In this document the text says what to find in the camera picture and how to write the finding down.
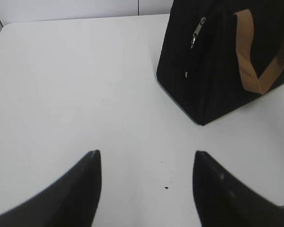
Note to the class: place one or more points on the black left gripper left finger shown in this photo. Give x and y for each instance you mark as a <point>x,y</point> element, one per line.
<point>71,201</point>

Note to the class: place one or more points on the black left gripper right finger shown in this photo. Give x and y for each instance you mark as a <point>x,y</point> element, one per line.
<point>222,200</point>

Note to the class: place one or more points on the black bag with tan handles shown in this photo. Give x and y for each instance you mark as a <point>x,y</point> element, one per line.
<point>237,57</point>

